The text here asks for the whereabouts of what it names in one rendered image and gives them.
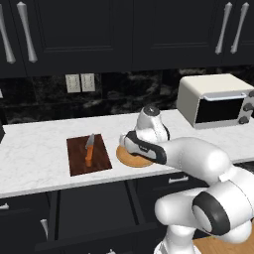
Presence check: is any orange handled knife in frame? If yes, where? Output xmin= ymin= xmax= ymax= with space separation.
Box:
xmin=84 ymin=132 xmax=96 ymax=168

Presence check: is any white wall outlet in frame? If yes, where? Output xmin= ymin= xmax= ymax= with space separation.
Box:
xmin=64 ymin=73 xmax=82 ymax=94
xmin=80 ymin=72 xmax=97 ymax=93

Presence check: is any silver cupboard handle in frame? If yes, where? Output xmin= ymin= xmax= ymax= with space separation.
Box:
xmin=0 ymin=2 xmax=17 ymax=64
xmin=16 ymin=1 xmax=39 ymax=64
xmin=40 ymin=217 xmax=50 ymax=240
xmin=214 ymin=1 xmax=234 ymax=56
xmin=229 ymin=1 xmax=251 ymax=56

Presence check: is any cream toaster oven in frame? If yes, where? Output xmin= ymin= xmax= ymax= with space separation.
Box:
xmin=176 ymin=72 xmax=254 ymax=130

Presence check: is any black upper cupboard door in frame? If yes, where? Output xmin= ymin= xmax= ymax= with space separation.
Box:
xmin=0 ymin=0 xmax=28 ymax=79
xmin=131 ymin=0 xmax=230 ymax=71
xmin=9 ymin=0 xmax=135 ymax=77
xmin=220 ymin=0 xmax=254 ymax=67

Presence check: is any black cupboard door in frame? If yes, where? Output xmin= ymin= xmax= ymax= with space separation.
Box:
xmin=0 ymin=0 xmax=28 ymax=79
xmin=131 ymin=0 xmax=230 ymax=71
xmin=0 ymin=213 xmax=51 ymax=254
xmin=220 ymin=0 xmax=254 ymax=67
xmin=9 ymin=0 xmax=135 ymax=77

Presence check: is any round wooden plate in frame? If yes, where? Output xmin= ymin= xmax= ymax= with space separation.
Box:
xmin=115 ymin=145 xmax=155 ymax=169

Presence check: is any black drawer front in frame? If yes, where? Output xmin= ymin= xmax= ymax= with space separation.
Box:
xmin=133 ymin=171 xmax=212 ymax=224
xmin=0 ymin=192 xmax=52 ymax=220

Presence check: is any black hob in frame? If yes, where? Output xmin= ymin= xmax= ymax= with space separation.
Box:
xmin=231 ymin=160 xmax=254 ymax=174

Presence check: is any black lower cupboard door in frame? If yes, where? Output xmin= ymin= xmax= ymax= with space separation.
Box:
xmin=0 ymin=213 xmax=51 ymax=254

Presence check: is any dark brown cutting board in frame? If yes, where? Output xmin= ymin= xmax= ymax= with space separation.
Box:
xmin=65 ymin=133 xmax=113 ymax=178

